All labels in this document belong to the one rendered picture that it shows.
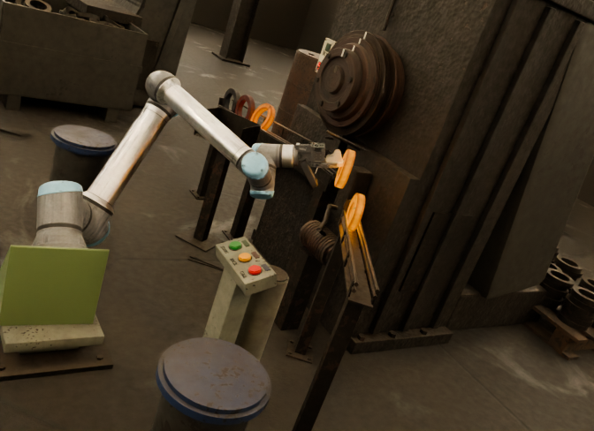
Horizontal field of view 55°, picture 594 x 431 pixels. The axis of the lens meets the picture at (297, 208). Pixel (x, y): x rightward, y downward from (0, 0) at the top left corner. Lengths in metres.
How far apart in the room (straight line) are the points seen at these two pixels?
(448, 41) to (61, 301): 1.77
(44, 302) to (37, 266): 0.15
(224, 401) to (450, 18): 1.72
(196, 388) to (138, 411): 0.56
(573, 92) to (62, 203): 2.22
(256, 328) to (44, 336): 0.72
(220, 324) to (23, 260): 0.67
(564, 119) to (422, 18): 0.85
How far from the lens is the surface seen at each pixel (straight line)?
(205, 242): 3.23
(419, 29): 2.62
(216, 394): 1.58
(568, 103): 2.95
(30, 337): 2.15
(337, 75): 2.57
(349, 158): 2.17
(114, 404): 2.12
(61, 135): 3.04
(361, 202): 2.23
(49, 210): 2.13
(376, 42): 2.57
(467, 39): 2.43
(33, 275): 2.09
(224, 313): 1.91
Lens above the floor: 1.44
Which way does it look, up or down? 20 degrees down
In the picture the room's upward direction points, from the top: 19 degrees clockwise
